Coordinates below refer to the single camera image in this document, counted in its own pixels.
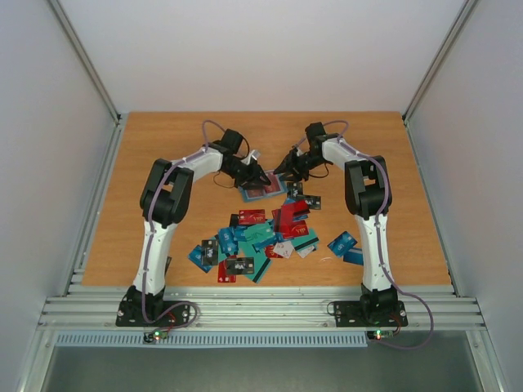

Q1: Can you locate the black card near right arm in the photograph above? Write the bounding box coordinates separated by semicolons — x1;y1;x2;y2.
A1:
300;195;322;210

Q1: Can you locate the blue card far right lower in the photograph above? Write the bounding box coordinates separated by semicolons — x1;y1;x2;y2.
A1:
343;247;364;266

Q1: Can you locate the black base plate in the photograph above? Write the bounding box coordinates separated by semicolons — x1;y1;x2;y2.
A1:
115;301;194;328
329;301;409;328

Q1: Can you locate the blue card far right upper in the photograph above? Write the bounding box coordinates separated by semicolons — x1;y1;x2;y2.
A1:
328;231;357;257

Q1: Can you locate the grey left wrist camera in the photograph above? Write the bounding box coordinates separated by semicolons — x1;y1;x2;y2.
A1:
248;149;261;163

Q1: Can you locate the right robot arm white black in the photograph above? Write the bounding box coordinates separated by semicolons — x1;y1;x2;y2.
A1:
275;122;400;326

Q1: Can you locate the red card with magnetic stripe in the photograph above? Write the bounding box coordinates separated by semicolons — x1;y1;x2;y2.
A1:
273;199;310;234

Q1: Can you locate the grey slotted cable duct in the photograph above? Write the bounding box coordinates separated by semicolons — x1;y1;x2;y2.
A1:
55;331;368;349

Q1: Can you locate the black card left pile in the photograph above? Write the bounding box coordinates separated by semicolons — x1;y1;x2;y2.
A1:
201;238;219;266

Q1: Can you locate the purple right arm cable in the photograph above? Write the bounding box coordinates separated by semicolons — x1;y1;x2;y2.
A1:
293;119;435;350

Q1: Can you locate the teal card with black stripe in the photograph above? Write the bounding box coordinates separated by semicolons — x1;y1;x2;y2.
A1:
252;258;271;284

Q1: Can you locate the aluminium frame rail front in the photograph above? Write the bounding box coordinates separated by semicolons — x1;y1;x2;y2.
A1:
38;285;485;332

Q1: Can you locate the teal VIP card centre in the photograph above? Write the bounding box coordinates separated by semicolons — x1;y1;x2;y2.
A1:
244;222;277;249

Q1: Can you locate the black card on red card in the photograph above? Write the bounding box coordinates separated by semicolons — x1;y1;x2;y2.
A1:
225;257;255;275

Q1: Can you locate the teal leather card holder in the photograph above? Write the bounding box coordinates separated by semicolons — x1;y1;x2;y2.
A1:
239;171;287;203

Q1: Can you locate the red VIP card in pile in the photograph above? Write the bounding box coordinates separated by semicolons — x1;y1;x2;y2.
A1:
238;209;266;225

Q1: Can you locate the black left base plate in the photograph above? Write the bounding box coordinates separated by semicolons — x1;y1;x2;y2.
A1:
115;301;194;328

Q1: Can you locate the blue card left pile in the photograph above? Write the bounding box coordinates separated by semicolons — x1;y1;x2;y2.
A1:
217;227;239;255

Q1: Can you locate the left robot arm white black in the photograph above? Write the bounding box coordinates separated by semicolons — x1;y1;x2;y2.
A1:
116;129;270;327

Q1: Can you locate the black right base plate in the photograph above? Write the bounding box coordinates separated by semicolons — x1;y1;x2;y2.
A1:
329;301;409;328

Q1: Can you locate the red gold VIP card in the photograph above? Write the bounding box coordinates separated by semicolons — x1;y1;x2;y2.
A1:
264;172;282;195

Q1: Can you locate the left small circuit board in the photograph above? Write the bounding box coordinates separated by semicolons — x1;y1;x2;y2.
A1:
143;329;169;344

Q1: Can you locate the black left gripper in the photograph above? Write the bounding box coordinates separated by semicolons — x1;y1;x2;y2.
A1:
223;158;272;189

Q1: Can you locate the small circuit board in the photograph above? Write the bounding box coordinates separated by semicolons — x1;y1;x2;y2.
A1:
143;329;169;344
367;329;396;341

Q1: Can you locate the right small circuit board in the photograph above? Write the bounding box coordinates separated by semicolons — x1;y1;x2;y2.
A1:
367;329;396;341

